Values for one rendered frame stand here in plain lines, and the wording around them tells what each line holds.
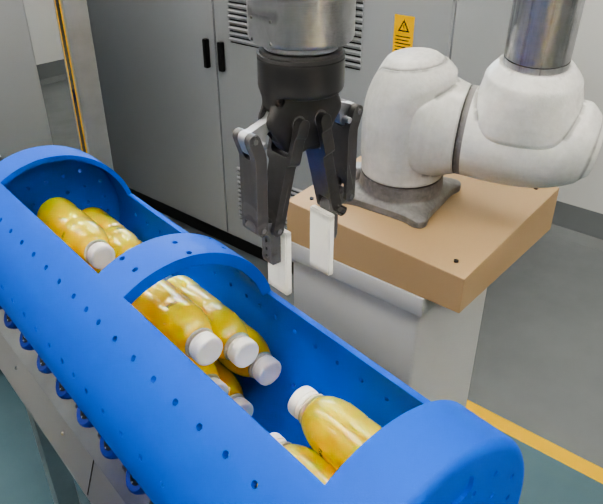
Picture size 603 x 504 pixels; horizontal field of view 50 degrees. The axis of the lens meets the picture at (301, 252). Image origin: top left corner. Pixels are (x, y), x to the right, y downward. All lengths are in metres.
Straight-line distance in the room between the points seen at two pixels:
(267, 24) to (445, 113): 0.61
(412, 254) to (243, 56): 1.77
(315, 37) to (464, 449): 0.35
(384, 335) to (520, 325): 1.65
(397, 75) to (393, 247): 0.28
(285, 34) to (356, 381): 0.46
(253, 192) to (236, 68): 2.23
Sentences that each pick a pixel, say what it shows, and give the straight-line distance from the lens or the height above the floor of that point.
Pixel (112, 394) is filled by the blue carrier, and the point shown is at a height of 1.15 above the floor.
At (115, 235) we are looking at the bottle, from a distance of 1.07.
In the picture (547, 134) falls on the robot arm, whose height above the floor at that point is 1.28.
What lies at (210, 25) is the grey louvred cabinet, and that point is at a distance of 2.85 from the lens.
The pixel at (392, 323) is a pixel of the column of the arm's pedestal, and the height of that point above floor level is 0.91.
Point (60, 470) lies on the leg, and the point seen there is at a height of 0.43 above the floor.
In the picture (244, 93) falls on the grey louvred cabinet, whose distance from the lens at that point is 2.79.
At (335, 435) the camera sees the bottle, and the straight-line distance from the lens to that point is 0.71.
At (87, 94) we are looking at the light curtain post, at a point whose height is 1.13.
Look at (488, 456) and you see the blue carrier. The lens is 0.59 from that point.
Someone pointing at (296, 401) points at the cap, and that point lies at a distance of 0.76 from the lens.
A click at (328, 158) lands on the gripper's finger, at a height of 1.40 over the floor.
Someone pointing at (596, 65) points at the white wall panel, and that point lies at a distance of 3.36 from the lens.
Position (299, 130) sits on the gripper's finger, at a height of 1.44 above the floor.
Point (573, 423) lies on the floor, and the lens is 2.47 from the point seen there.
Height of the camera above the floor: 1.64
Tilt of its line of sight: 31 degrees down
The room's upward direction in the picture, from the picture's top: straight up
